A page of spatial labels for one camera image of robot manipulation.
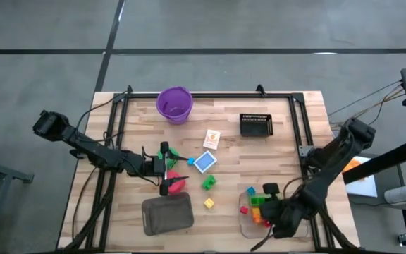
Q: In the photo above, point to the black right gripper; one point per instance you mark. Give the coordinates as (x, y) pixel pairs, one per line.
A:
(282, 218)

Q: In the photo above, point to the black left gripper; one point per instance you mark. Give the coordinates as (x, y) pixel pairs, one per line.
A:
(143, 167)

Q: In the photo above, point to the red foam die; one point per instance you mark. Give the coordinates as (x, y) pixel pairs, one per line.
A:
(177, 187)

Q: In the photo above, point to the orange toy block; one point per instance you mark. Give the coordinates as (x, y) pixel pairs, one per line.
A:
(257, 219)

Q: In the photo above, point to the small cyan toy block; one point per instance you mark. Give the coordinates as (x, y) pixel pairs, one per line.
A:
(191, 161)

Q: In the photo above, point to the long green toy block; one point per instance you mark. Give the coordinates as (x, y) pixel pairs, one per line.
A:
(257, 200)

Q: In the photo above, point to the clear plastic bin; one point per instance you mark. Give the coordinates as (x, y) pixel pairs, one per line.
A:
(249, 229)

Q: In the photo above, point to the small red toy block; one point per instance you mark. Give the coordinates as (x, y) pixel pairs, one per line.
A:
(244, 210)

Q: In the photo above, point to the blue playing card box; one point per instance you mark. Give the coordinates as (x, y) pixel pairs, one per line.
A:
(205, 161)

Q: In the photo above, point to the grey translucent plastic bin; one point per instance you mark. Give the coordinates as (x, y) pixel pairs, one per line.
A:
(167, 213)

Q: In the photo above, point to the white orange-print card box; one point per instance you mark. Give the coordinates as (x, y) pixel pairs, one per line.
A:
(212, 139)

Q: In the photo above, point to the small yellow toy block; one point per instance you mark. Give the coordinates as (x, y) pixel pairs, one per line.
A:
(209, 202)

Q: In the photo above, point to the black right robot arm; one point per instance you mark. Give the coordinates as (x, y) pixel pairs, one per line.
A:
(330, 166)

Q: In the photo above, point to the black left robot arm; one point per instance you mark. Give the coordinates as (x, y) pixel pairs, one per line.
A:
(93, 151)

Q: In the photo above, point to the green foam die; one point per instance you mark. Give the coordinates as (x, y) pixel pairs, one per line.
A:
(173, 163)

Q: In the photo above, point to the purple plastic bucket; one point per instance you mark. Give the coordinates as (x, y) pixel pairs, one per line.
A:
(175, 106)

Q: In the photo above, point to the orange object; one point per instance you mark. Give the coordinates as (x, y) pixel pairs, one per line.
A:
(352, 165)

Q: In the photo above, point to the white board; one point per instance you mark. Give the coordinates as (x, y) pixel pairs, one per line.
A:
(365, 187)

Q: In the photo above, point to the black mesh basket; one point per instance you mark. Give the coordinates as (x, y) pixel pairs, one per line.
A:
(256, 125)

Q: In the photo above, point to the black diagonal beam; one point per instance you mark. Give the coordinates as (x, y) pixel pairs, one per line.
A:
(382, 160)

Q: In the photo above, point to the grey roll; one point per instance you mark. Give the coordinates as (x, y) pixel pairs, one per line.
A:
(400, 194)

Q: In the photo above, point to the black caster wheel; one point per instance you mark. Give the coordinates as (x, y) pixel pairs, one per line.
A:
(404, 240)

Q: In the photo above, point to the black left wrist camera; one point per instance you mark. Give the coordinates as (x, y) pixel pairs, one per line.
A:
(158, 166)

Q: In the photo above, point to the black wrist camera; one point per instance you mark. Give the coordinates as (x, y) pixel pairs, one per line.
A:
(158, 166)
(271, 192)

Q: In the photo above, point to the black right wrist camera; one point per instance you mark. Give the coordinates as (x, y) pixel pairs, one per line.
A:
(271, 192)

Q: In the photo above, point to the black metal table frame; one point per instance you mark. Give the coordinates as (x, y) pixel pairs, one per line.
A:
(206, 95)

